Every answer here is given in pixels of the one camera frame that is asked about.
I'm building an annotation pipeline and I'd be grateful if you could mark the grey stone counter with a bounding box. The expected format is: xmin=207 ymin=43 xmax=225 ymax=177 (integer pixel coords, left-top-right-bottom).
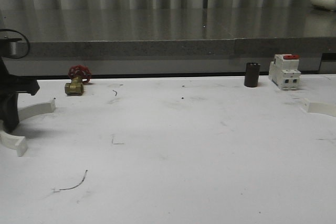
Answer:
xmin=1 ymin=7 xmax=335 ymax=76

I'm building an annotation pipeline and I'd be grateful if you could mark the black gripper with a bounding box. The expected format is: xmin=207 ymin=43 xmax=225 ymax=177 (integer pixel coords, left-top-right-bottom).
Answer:
xmin=1 ymin=38 xmax=40 ymax=132

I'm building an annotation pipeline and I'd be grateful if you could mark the brass valve red handwheel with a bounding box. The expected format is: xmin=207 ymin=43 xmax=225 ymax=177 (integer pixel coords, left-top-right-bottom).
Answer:
xmin=65 ymin=65 xmax=92 ymax=95

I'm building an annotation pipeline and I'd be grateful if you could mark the white circuit breaker red switch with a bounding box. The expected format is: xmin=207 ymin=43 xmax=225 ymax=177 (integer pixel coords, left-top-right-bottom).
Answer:
xmin=268 ymin=54 xmax=301 ymax=90

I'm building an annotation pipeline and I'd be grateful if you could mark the white half pipe clamp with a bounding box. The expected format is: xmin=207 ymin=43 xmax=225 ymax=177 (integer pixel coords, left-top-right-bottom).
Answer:
xmin=1 ymin=99 xmax=56 ymax=157
xmin=302 ymin=99 xmax=335 ymax=117

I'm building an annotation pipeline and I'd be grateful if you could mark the black cable loop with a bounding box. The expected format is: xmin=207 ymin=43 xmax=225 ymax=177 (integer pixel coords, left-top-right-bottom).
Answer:
xmin=0 ymin=28 xmax=30 ymax=59

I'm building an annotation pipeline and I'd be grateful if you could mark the dark brown cylindrical coupling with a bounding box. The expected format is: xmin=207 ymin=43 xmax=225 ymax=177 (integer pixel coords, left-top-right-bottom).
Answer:
xmin=244 ymin=62 xmax=260 ymax=88

